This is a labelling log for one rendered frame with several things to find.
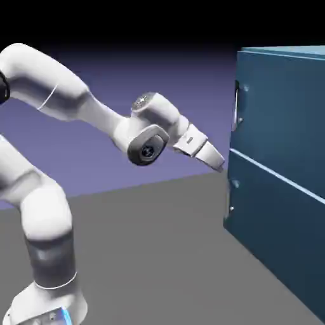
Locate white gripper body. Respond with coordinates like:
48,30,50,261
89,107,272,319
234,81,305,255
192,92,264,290
196,140,226,173

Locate blue cabinet door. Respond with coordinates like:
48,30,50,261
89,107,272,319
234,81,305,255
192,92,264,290
222,150,325,324
229,50,325,200

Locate blue cabinet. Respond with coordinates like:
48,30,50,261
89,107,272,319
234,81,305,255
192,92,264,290
222,45,325,325

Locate silver door handle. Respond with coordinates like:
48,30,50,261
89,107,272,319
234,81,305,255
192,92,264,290
231,80,250,133
225,177,241,222

